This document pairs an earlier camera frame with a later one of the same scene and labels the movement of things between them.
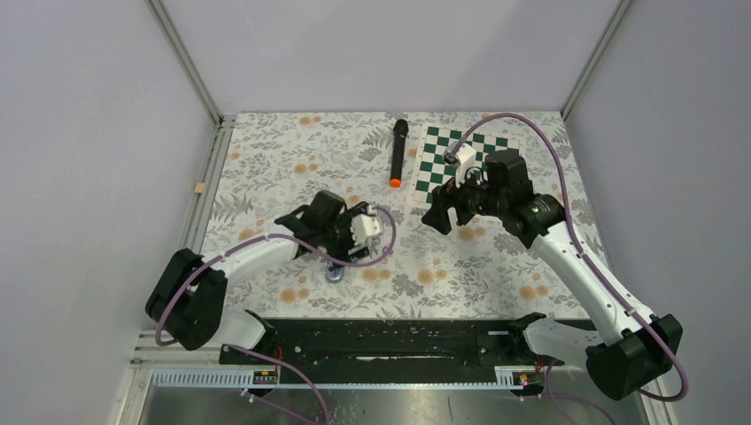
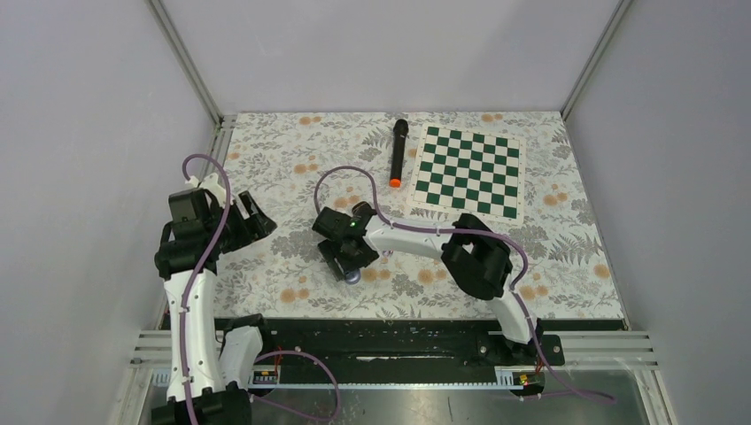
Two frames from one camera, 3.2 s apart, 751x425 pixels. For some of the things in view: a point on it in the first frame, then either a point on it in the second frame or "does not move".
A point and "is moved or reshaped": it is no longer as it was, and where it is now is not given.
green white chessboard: x=429 y=169 does not move
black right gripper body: x=483 y=200 -> x=348 y=261
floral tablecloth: x=276 y=165 does not move
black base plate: x=390 y=344 does not move
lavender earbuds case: x=334 y=273 is moved or reshaped
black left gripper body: x=338 y=240 -> x=236 y=231
